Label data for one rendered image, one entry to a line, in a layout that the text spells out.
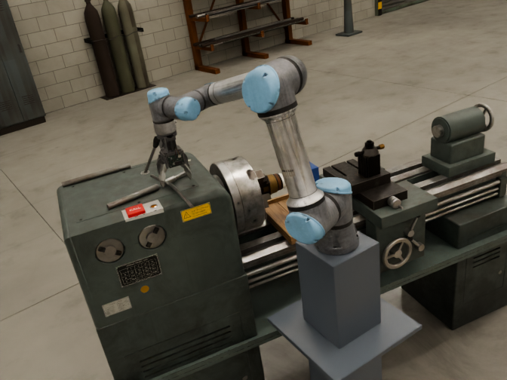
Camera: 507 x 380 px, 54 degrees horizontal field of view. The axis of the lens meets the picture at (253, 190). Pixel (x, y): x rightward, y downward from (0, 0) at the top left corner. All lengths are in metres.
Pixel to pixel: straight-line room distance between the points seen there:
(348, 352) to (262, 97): 0.93
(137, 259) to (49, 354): 1.63
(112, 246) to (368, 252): 0.86
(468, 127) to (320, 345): 1.36
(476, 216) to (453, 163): 0.29
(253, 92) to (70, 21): 7.28
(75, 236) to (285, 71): 0.87
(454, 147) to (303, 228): 1.32
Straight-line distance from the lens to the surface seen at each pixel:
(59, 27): 8.49
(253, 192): 1.97
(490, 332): 3.05
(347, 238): 1.63
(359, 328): 1.83
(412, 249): 2.43
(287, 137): 1.39
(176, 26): 9.26
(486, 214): 2.71
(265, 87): 1.33
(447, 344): 2.94
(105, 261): 1.81
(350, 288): 1.69
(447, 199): 2.59
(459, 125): 2.61
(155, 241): 1.80
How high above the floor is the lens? 2.05
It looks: 27 degrees down
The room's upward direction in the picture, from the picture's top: 8 degrees counter-clockwise
